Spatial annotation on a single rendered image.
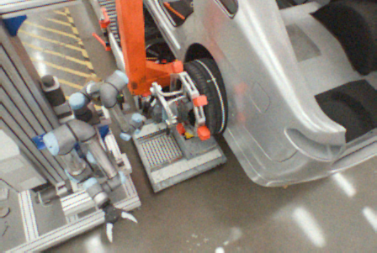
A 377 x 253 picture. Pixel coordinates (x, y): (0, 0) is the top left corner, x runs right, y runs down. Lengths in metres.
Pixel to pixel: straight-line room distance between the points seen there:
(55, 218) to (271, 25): 2.26
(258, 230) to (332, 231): 0.75
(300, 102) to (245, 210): 1.66
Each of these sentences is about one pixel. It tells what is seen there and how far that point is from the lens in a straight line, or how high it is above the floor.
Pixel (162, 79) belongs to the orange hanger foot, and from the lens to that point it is 2.74.
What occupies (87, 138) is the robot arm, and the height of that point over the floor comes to 1.39.
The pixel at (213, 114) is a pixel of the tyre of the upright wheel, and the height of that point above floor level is 1.02.
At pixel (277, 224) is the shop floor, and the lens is 3.00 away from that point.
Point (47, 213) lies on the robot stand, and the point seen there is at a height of 0.21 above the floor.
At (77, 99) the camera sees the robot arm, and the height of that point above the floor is 1.05.
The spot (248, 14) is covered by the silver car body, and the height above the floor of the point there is 1.76.
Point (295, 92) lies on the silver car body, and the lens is 1.52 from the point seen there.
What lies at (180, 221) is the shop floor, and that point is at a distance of 2.79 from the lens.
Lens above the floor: 2.72
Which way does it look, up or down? 56 degrees down
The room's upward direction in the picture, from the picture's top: 9 degrees clockwise
